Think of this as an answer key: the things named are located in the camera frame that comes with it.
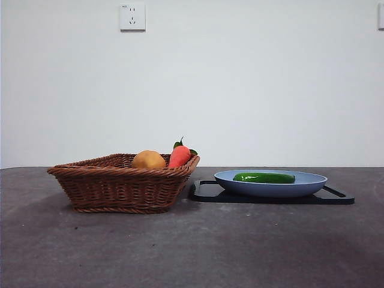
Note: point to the green pepper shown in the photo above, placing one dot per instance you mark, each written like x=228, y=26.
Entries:
x=264, y=178

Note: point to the blue round plate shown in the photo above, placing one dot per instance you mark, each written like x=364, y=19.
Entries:
x=270, y=190

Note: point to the orange carrot with green leaves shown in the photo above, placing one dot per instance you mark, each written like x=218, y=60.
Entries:
x=178, y=156

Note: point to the yellow-brown potato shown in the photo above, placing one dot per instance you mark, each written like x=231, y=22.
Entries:
x=148, y=160

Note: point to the brown wicker basket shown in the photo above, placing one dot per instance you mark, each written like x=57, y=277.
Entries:
x=114, y=186

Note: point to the black flat tray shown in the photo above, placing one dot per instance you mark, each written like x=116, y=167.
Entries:
x=270, y=200

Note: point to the white wall socket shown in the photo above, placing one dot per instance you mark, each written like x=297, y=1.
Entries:
x=132, y=17

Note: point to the white wall plate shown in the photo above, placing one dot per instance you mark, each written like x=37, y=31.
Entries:
x=381, y=16

